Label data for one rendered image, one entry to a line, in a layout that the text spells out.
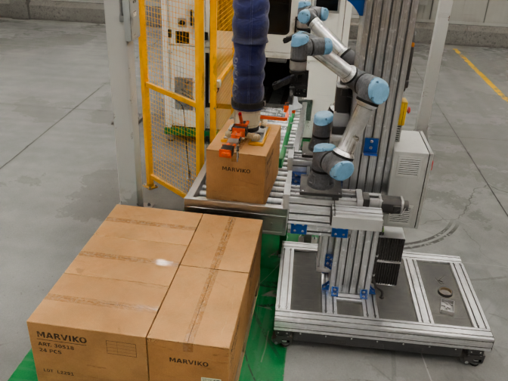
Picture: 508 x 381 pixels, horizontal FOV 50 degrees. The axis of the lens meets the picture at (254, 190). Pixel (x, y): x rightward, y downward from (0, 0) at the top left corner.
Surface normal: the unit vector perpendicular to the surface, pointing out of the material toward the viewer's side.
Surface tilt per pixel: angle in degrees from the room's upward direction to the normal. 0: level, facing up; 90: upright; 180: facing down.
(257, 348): 0
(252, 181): 90
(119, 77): 90
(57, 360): 90
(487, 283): 0
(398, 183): 90
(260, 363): 0
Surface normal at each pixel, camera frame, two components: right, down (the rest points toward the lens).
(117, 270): 0.04, -0.89
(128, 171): -0.14, 0.45
